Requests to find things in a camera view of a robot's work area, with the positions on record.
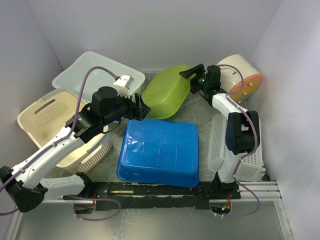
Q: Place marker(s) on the cream cylinder with orange lid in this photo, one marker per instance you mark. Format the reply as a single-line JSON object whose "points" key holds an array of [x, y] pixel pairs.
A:
{"points": [[238, 77]]}

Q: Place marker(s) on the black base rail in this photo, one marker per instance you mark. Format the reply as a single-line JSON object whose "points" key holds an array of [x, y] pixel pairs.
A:
{"points": [[197, 197]]}

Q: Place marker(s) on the blue plastic tub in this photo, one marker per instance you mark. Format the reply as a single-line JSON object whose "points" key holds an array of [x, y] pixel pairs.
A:
{"points": [[160, 152]]}

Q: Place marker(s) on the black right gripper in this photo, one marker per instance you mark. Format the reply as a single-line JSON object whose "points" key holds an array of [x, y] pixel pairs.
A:
{"points": [[197, 69]]}

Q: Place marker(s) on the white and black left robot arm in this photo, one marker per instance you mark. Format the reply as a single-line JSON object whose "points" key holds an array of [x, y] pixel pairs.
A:
{"points": [[26, 183]]}

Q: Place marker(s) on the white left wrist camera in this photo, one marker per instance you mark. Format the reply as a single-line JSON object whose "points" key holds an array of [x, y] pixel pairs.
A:
{"points": [[123, 84]]}

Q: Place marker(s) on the green plastic tray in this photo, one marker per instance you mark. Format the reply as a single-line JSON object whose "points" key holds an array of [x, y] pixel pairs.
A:
{"points": [[166, 92]]}

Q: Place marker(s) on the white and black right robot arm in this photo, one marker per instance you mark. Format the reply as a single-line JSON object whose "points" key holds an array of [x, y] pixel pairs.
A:
{"points": [[242, 136]]}

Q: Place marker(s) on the large white plastic tub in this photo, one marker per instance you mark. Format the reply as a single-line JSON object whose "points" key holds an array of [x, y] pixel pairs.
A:
{"points": [[72, 78]]}

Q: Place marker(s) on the cream perforated laundry basket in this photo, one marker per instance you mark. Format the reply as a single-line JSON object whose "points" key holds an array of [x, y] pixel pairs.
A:
{"points": [[43, 119]]}

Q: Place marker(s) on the white perforated plastic basket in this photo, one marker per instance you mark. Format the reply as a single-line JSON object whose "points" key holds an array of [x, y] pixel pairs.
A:
{"points": [[222, 161]]}

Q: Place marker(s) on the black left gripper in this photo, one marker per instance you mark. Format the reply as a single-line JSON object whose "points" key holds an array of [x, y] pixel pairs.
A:
{"points": [[136, 109]]}

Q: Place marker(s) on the yellow pencil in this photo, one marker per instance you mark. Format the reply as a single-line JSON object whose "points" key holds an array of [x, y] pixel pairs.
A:
{"points": [[122, 192]]}

